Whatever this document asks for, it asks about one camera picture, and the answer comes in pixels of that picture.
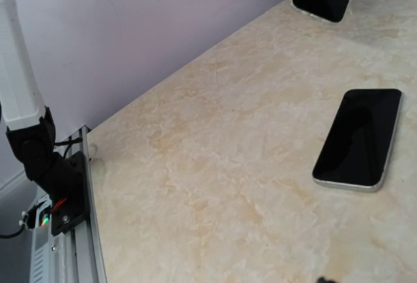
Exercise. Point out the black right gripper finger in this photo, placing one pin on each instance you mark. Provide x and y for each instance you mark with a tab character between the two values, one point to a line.
325	280

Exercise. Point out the silver-edged phone black screen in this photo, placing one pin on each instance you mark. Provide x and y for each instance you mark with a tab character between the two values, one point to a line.
357	149

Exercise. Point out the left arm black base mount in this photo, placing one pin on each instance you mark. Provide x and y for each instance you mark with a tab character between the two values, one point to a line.
74	208

